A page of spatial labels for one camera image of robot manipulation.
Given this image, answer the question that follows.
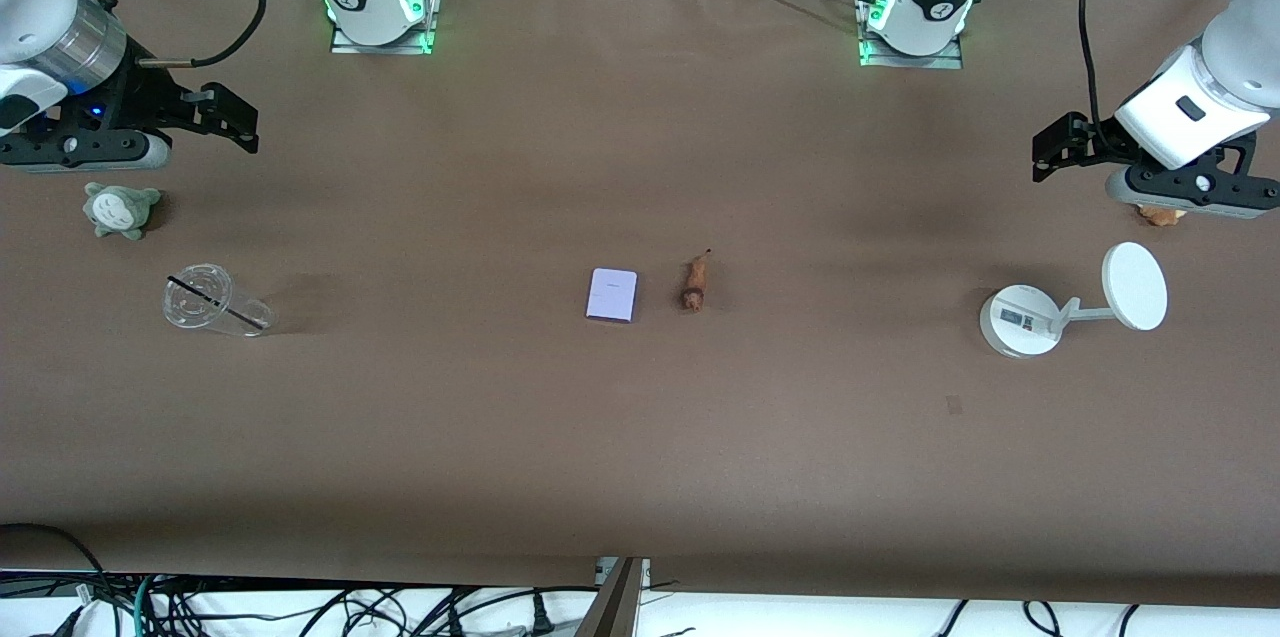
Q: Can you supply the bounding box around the brown lion statue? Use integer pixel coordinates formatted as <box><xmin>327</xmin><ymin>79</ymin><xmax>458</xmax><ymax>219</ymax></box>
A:
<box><xmin>680</xmin><ymin>248</ymin><xmax>713</xmax><ymax>312</ymax></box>

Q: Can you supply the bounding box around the lavender small box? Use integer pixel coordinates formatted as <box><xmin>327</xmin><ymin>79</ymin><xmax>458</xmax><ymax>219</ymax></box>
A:
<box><xmin>586</xmin><ymin>268</ymin><xmax>639</xmax><ymax>324</ymax></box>

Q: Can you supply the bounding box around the grey-green totoro plush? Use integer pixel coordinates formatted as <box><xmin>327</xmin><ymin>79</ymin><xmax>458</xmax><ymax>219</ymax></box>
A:
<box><xmin>83</xmin><ymin>182</ymin><xmax>162</xmax><ymax>241</ymax></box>

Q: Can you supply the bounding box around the white round desk stand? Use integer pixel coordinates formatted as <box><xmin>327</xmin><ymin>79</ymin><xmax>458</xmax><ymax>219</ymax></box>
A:
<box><xmin>979</xmin><ymin>242</ymin><xmax>1169</xmax><ymax>359</ymax></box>

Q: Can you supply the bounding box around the black drinking straw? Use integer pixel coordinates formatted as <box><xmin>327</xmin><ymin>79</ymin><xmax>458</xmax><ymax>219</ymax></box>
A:
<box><xmin>168</xmin><ymin>275</ymin><xmax>266</xmax><ymax>330</ymax></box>

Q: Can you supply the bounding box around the clear plastic cup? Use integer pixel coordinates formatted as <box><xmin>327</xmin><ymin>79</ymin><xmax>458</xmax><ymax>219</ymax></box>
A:
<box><xmin>162</xmin><ymin>263</ymin><xmax>273</xmax><ymax>338</ymax></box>

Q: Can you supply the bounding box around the brown table cover sheet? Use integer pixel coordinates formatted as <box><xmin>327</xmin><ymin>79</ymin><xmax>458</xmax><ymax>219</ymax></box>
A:
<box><xmin>0</xmin><ymin>0</ymin><xmax>1280</xmax><ymax>608</ymax></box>

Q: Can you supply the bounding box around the brown table support beam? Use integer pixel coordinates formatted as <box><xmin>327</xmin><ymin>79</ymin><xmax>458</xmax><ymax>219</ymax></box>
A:
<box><xmin>575</xmin><ymin>557</ymin><xmax>646</xmax><ymax>637</ymax></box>

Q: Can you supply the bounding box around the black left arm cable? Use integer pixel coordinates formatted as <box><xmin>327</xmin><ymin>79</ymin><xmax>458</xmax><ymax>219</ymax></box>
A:
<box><xmin>1078</xmin><ymin>0</ymin><xmax>1133</xmax><ymax>158</ymax></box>

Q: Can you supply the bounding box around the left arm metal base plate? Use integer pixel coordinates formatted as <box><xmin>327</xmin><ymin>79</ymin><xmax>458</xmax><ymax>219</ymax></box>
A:
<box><xmin>858</xmin><ymin>0</ymin><xmax>964</xmax><ymax>70</ymax></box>

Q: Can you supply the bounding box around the black looped floor cable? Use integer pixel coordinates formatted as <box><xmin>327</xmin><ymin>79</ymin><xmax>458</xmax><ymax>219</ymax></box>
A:
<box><xmin>0</xmin><ymin>522</ymin><xmax>111</xmax><ymax>637</ymax></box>

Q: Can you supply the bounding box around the green floor cable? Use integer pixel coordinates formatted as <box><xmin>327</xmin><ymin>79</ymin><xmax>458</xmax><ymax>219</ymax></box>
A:
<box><xmin>133</xmin><ymin>572</ymin><xmax>161</xmax><ymax>637</ymax></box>

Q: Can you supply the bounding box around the black cable with plug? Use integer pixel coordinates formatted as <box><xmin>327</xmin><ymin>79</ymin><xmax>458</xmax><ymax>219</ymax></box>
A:
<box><xmin>440</xmin><ymin>589</ymin><xmax>557</xmax><ymax>637</ymax></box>

